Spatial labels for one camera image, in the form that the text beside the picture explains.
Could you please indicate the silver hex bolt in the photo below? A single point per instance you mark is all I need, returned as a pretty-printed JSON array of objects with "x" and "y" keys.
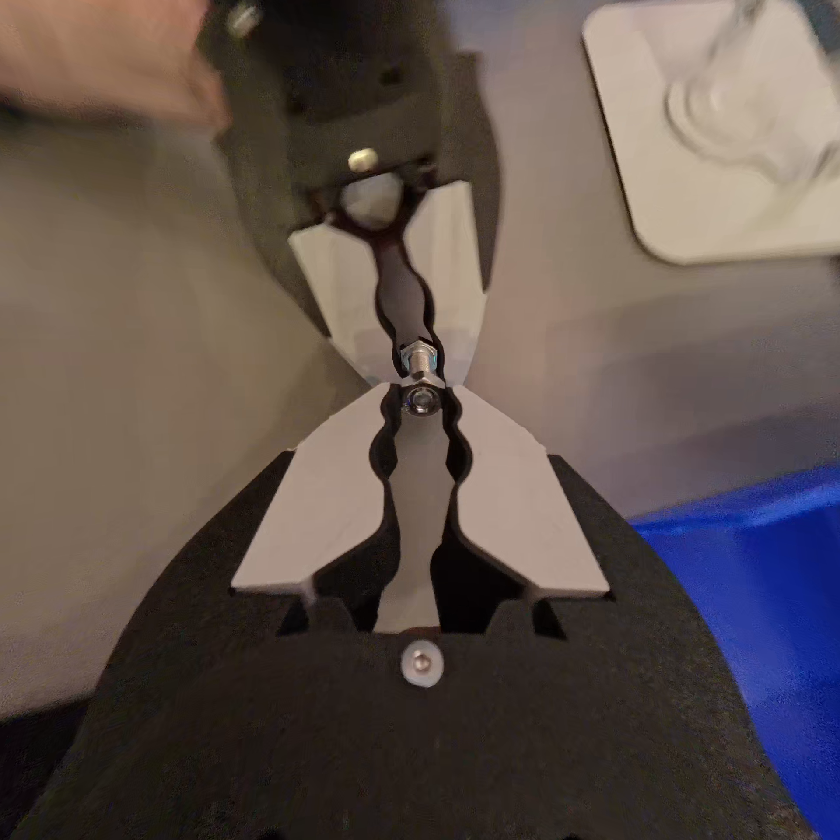
[{"x": 415, "y": 354}]

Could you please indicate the person's left forearm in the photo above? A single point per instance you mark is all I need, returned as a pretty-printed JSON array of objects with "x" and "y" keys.
[{"x": 98, "y": 59}]

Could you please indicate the blue plastic bin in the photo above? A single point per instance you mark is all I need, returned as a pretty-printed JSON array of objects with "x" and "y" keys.
[{"x": 754, "y": 623}]

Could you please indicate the silver hex nut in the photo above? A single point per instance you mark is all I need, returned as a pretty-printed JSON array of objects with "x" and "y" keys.
[{"x": 420, "y": 380}]

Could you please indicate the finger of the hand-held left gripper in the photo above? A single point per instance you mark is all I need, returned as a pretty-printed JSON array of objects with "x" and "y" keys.
[
  {"x": 456, "y": 275},
  {"x": 334, "y": 282}
]

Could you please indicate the white metal stand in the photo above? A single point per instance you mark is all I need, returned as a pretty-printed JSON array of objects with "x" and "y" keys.
[{"x": 656, "y": 164}]

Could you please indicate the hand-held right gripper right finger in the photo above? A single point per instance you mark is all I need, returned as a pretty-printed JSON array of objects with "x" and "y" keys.
[{"x": 525, "y": 518}]

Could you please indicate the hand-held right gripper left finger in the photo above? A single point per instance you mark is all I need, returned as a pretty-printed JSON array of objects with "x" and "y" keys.
[{"x": 308, "y": 512}]

